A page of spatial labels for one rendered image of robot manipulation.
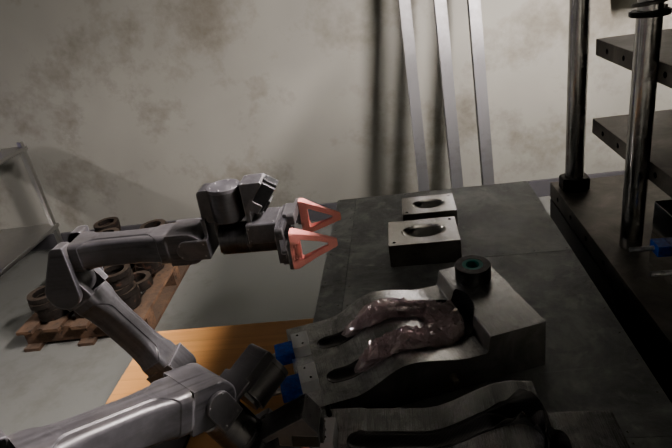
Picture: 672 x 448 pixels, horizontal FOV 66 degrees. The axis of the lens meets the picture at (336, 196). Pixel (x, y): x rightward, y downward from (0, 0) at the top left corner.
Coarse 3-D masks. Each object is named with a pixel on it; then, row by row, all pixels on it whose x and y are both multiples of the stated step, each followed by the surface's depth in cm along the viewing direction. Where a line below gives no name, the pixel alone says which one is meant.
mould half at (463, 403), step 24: (504, 384) 86; (528, 384) 85; (360, 408) 91; (408, 408) 90; (432, 408) 90; (456, 408) 87; (480, 408) 84; (504, 432) 78; (528, 432) 76; (576, 432) 84; (600, 432) 83
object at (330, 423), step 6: (330, 420) 86; (330, 426) 85; (336, 426) 87; (330, 432) 84; (336, 432) 86; (330, 438) 83; (336, 438) 86; (324, 444) 83; (330, 444) 83; (336, 444) 85
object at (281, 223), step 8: (280, 216) 88; (280, 224) 86; (280, 232) 83; (248, 240) 87; (280, 240) 85; (256, 248) 88; (264, 248) 88; (272, 248) 88; (280, 248) 85; (280, 256) 85
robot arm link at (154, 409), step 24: (168, 384) 62; (192, 384) 63; (216, 384) 63; (96, 408) 57; (120, 408) 57; (144, 408) 58; (168, 408) 59; (192, 408) 61; (0, 432) 51; (24, 432) 52; (48, 432) 52; (72, 432) 52; (96, 432) 53; (120, 432) 55; (144, 432) 57; (168, 432) 59; (192, 432) 62
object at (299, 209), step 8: (296, 200) 93; (304, 200) 93; (288, 208) 90; (296, 208) 91; (304, 208) 93; (312, 208) 92; (320, 208) 92; (328, 208) 92; (288, 216) 88; (296, 216) 90; (304, 216) 93; (336, 216) 93; (288, 224) 88; (304, 224) 94; (312, 224) 95; (320, 224) 94; (328, 224) 93
